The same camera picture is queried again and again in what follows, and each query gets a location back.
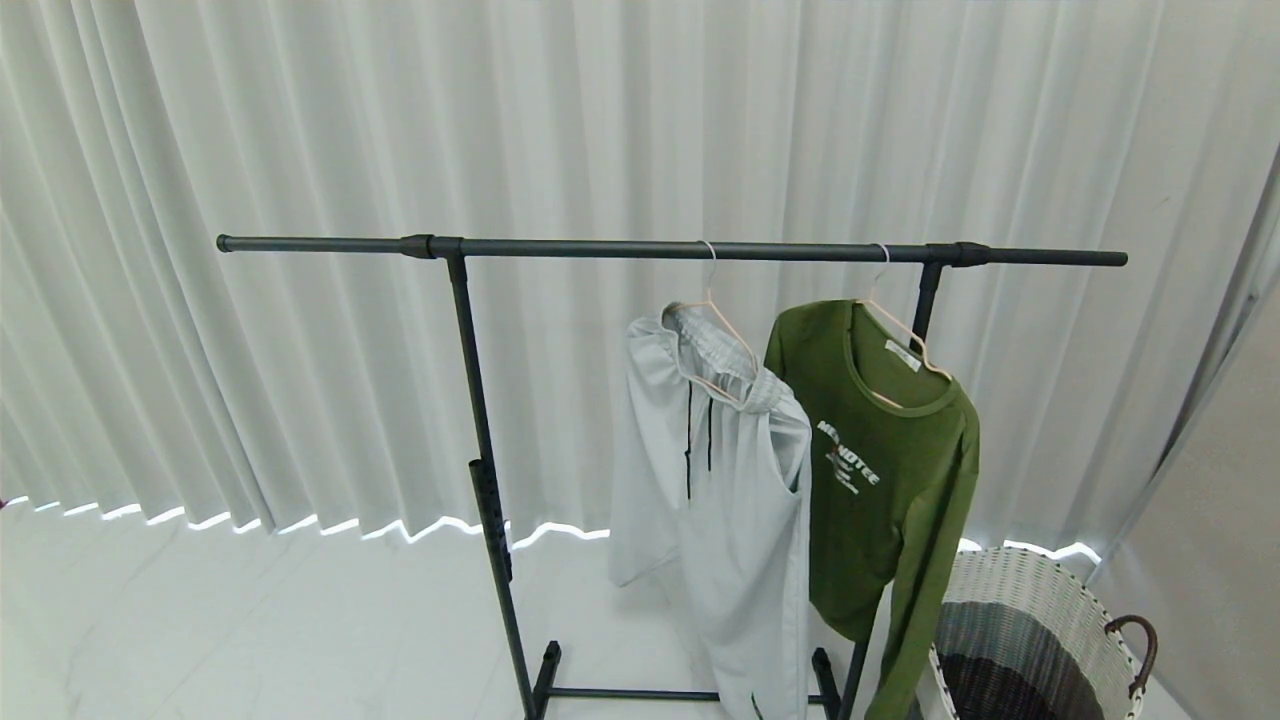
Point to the white laundry basket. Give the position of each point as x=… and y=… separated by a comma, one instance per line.
x=1040, y=610

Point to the pink clothes hanger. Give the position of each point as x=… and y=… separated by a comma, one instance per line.
x=905, y=330
x=712, y=305

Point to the green garment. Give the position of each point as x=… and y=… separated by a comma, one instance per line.
x=880, y=520

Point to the pale grey shorts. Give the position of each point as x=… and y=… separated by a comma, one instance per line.
x=740, y=520

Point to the black clothes rack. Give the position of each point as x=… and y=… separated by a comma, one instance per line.
x=600, y=248

